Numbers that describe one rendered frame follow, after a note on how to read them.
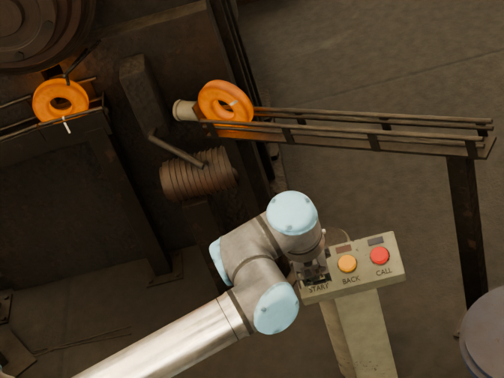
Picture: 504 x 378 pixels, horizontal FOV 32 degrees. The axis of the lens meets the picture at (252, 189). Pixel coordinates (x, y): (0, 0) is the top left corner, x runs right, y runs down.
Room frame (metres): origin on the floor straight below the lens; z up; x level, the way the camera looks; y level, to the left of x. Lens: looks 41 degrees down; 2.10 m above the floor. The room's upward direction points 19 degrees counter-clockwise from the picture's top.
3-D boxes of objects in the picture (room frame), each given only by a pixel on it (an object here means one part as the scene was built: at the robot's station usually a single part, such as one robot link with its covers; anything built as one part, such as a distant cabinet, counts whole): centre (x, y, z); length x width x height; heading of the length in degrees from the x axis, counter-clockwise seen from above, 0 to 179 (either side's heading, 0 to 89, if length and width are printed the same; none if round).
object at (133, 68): (2.15, 0.20, 0.68); 0.11 x 0.08 x 0.24; 173
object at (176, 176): (1.99, 0.13, 0.27); 0.22 x 0.13 x 0.53; 83
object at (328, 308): (1.52, -0.13, 0.26); 0.12 x 0.12 x 0.52
